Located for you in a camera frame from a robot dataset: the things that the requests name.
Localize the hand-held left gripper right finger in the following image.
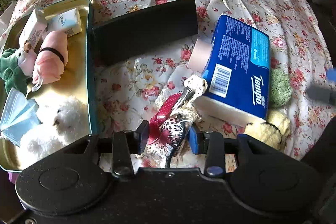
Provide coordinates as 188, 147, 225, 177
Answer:
188, 126, 271, 178

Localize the cream lace scrunchie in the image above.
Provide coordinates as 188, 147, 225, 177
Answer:
183, 75, 209, 96

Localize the yellow fluffy scrunchie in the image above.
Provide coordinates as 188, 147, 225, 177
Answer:
244, 108, 291, 152

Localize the leopard print hair bow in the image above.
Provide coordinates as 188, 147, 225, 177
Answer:
145, 113, 191, 163

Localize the green crochet scrunchie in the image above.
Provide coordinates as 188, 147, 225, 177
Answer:
268, 67, 294, 109

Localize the white fluffy plush toy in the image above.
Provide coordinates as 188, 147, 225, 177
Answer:
25, 95, 91, 162

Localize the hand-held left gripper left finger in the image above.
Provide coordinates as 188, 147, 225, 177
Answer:
60, 120, 151, 178

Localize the beige tape roll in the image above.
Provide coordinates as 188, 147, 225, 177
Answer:
187, 38, 214, 74

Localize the black hair band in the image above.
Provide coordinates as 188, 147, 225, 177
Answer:
39, 47, 65, 64

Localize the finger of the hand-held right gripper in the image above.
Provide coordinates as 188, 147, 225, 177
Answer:
307, 67, 336, 106

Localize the blue face mask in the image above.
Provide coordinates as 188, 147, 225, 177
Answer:
0, 87, 40, 148

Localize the blue tissue pack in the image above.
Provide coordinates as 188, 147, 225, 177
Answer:
195, 13, 271, 127

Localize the green hooded plush toy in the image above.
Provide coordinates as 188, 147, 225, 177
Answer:
0, 40, 38, 96

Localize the pink plush toy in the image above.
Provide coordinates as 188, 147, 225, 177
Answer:
31, 30, 69, 86

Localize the cream crochet lace band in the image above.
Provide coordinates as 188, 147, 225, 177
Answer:
180, 102, 202, 123

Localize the red polka dot ribbon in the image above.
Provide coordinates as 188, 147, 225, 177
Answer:
148, 92, 185, 146

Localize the white blue-print tissue packet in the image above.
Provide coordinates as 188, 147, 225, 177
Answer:
47, 7, 82, 39

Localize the white pink tissue packet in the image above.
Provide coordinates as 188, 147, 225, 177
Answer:
19, 9, 48, 50

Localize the gold metal tin tray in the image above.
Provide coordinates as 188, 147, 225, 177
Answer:
0, 0, 100, 172

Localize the black rectangular case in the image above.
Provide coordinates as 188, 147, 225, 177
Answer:
90, 0, 199, 66

